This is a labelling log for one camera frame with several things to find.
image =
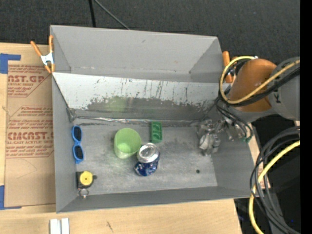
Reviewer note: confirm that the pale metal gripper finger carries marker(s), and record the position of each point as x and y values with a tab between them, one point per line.
207	128
209	145

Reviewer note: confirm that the grey metal bin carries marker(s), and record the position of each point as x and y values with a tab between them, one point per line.
175	179

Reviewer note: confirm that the green toy brick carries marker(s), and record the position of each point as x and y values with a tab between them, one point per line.
156	131

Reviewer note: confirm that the blue drink can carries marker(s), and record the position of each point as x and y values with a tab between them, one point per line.
147	160

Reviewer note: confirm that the green plastic cup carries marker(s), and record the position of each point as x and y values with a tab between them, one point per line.
126	142

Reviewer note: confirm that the yellow and black tape measure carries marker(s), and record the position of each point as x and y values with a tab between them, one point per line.
85	179

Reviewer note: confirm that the blue sunglasses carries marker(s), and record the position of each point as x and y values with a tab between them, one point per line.
78	144

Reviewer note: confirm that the brown cardboard board red print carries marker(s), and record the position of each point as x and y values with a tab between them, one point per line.
29	174

